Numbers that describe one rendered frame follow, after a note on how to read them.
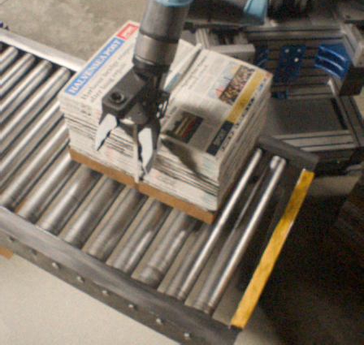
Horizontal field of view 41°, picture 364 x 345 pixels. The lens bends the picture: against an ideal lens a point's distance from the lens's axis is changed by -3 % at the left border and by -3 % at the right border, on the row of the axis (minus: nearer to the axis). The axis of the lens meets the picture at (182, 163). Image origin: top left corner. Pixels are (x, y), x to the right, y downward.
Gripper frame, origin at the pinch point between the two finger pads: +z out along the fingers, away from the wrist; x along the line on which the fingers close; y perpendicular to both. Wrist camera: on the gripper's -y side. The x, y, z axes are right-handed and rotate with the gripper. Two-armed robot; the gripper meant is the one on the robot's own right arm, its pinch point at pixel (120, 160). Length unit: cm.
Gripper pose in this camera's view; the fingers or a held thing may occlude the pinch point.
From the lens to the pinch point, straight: 96.2
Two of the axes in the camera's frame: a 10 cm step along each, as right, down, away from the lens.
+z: -2.8, 8.7, 4.1
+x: -8.8, -4.0, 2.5
